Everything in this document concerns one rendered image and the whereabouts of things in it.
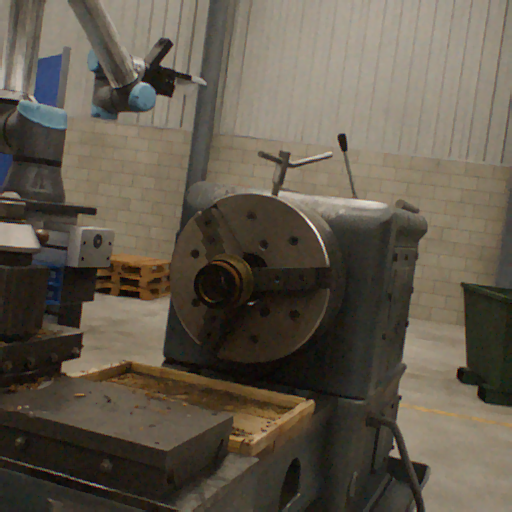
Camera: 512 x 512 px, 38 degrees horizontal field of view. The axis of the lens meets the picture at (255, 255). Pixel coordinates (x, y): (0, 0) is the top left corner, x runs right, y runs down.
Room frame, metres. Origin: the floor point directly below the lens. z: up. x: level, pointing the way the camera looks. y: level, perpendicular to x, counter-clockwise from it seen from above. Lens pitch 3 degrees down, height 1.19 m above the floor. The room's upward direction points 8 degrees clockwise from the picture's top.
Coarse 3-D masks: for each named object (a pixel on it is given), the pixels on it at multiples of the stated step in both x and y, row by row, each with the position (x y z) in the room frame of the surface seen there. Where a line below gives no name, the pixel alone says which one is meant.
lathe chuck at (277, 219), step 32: (256, 192) 1.36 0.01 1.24; (192, 224) 1.40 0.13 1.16; (256, 224) 1.35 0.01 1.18; (288, 224) 1.33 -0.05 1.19; (320, 224) 1.38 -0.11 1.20; (192, 256) 1.40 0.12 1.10; (288, 256) 1.33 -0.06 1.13; (320, 256) 1.31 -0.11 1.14; (192, 288) 1.39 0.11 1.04; (192, 320) 1.39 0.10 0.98; (256, 320) 1.34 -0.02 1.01; (288, 320) 1.32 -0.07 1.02; (320, 320) 1.31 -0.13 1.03; (224, 352) 1.36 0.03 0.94; (256, 352) 1.34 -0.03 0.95; (288, 352) 1.32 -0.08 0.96
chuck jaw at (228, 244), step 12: (216, 204) 1.38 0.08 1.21; (204, 216) 1.34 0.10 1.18; (216, 216) 1.34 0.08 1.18; (204, 228) 1.34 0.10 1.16; (216, 228) 1.34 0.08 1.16; (228, 228) 1.36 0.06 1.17; (204, 240) 1.32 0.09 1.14; (216, 240) 1.31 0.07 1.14; (228, 240) 1.33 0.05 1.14; (216, 252) 1.29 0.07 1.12; (228, 252) 1.29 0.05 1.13; (240, 252) 1.35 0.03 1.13
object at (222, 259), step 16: (224, 256) 1.27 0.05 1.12; (208, 272) 1.22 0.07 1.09; (224, 272) 1.21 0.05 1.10; (240, 272) 1.23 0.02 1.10; (208, 288) 1.26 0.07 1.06; (224, 288) 1.30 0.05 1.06; (240, 288) 1.23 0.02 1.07; (208, 304) 1.22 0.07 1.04; (224, 304) 1.21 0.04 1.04; (240, 304) 1.26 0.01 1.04
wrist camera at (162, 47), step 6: (156, 42) 2.20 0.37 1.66; (162, 42) 2.18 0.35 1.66; (168, 42) 2.18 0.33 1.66; (156, 48) 2.18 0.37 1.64; (162, 48) 2.17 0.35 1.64; (168, 48) 2.18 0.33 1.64; (150, 54) 2.18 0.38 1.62; (156, 54) 2.16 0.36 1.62; (162, 54) 2.17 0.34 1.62; (150, 60) 2.16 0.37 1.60; (156, 60) 2.16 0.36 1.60; (150, 66) 2.15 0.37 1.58; (156, 66) 2.16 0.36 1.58
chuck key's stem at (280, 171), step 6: (282, 156) 1.38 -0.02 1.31; (288, 156) 1.38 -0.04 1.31; (288, 162) 1.39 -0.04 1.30; (276, 168) 1.38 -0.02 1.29; (282, 168) 1.38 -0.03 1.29; (276, 174) 1.38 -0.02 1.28; (282, 174) 1.38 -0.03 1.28; (276, 180) 1.38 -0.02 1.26; (282, 180) 1.38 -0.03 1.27; (276, 186) 1.38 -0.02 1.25; (276, 192) 1.38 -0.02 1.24
